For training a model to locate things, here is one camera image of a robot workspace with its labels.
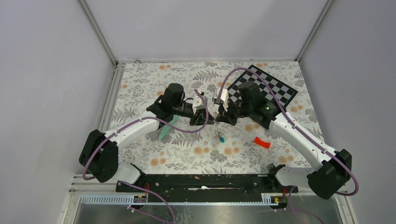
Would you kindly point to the red curved plastic piece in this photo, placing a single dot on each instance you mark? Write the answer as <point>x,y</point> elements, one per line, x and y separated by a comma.
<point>262,143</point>

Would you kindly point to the floral patterned table mat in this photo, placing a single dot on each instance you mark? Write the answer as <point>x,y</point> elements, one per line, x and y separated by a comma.
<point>194,153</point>

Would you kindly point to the mint green plastic stick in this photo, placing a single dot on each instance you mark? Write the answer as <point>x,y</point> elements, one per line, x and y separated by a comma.
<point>165,130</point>

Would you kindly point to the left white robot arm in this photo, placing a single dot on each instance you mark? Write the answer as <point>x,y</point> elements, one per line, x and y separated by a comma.
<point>100,154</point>

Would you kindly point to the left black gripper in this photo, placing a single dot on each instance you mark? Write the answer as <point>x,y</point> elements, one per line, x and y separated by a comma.
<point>200,118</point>

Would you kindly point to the metal key holder plate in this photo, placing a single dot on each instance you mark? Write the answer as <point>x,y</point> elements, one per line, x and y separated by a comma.
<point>219,133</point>

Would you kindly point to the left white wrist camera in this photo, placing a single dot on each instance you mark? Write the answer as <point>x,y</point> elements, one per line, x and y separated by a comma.
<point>199,102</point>

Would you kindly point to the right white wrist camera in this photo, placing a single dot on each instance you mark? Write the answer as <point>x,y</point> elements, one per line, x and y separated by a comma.
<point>220,97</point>

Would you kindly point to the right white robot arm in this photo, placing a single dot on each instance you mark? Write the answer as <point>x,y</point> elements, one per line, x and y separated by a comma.
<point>329,169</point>

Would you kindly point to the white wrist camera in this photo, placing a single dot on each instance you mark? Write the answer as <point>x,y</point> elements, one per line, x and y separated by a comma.
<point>199,102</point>
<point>220,97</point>

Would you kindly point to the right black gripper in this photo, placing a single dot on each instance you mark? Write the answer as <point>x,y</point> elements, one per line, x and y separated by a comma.
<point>225,116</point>

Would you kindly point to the white slotted cable duct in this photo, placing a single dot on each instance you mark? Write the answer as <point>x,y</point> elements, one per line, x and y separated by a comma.
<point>259,199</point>

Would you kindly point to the black white checkerboard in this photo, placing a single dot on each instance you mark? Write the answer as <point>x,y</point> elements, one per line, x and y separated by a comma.
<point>272,89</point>

